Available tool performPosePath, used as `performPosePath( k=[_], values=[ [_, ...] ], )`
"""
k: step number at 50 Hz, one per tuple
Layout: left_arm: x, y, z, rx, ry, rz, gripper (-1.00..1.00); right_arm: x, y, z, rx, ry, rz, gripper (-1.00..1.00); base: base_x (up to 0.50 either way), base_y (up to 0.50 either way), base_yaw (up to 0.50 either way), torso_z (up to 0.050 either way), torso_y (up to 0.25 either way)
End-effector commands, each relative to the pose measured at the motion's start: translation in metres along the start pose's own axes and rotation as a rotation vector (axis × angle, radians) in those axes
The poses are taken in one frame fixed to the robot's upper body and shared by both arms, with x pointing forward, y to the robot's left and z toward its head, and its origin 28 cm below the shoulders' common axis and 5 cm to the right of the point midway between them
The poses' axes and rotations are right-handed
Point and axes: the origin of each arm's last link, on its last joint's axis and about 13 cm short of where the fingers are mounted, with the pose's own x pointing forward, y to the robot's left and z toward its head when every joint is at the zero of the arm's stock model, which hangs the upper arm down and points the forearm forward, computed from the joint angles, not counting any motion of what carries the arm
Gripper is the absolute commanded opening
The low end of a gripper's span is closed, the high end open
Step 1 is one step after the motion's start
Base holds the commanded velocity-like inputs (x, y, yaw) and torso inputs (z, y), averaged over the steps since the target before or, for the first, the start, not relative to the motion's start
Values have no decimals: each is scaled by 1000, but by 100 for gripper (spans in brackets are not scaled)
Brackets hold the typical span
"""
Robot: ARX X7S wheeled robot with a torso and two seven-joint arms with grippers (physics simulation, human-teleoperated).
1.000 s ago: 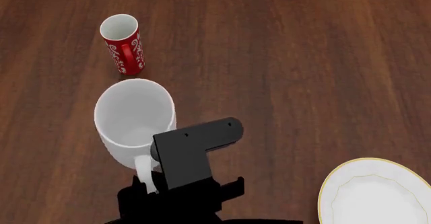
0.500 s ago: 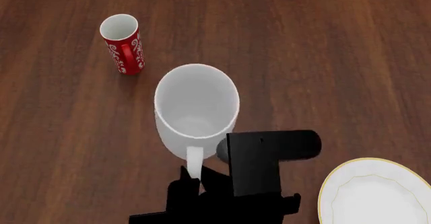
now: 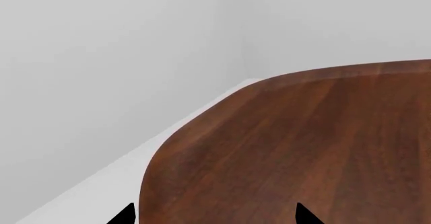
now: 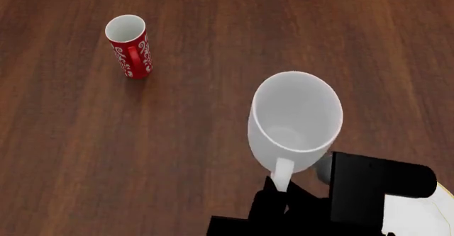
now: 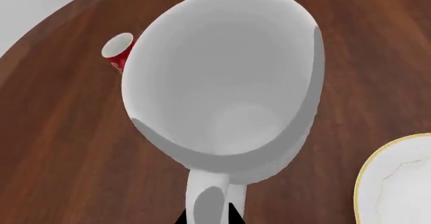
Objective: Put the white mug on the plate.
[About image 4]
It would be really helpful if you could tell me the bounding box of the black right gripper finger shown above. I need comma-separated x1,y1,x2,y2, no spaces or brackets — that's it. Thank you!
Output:
252,175,288,216
284,181,331,217

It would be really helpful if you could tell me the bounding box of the white ceramic mug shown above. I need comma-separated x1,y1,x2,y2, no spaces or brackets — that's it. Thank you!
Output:
247,70,344,193

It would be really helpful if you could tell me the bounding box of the white plate with gold rim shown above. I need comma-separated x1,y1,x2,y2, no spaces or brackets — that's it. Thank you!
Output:
380,181,454,236

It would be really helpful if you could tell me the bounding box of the red mug with white pattern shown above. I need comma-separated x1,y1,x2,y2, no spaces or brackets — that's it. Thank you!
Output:
104,14,155,80

